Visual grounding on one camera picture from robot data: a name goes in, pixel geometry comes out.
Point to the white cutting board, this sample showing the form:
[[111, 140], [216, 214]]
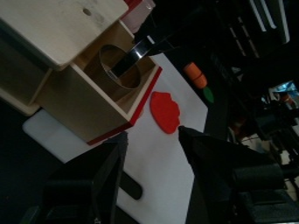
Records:
[[155, 163]]

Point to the orange toy carrot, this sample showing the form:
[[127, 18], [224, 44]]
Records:
[[194, 74]]

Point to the light wooden drawer cabinet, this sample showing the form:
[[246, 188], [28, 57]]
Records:
[[51, 26]]

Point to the black flat stick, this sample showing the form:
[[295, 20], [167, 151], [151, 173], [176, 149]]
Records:
[[129, 186]]

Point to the wooden drawer with red front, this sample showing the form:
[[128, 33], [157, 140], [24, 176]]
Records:
[[77, 102]]

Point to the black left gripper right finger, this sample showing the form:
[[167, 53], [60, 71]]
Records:
[[218, 175]]

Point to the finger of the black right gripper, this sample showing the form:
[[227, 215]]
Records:
[[133, 55]]

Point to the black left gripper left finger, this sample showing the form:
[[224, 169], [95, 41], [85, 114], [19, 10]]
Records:
[[89, 186]]

